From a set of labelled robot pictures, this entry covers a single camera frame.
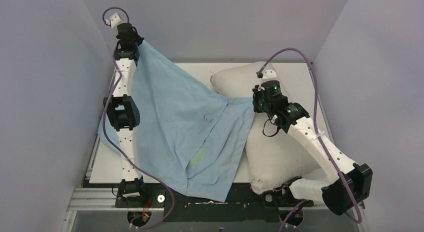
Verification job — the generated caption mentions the green and blue pillowcase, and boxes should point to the green and blue pillowcase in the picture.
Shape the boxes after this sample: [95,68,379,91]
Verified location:
[97,39,256,203]

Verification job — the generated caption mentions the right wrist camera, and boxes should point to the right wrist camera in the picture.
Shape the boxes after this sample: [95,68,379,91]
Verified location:
[256,69,278,84]

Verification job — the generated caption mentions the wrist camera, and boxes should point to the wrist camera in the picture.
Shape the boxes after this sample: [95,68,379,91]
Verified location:
[104,12,125,34]
[256,69,278,84]

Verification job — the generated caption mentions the aluminium frame rail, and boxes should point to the aluminium frame rail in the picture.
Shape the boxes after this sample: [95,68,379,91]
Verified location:
[61,61,123,232]

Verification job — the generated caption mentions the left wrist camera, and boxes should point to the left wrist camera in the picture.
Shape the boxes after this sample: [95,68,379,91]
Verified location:
[104,12,125,34]

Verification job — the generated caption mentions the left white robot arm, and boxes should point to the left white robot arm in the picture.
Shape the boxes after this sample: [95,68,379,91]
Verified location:
[103,22,149,208]

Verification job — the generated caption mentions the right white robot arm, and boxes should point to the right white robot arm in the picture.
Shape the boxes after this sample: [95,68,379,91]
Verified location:
[252,80,373,216]

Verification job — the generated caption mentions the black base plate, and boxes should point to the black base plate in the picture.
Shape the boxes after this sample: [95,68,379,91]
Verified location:
[114,181,299,225]

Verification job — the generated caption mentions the white pillow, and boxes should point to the white pillow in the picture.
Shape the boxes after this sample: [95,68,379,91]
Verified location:
[210,61,326,195]

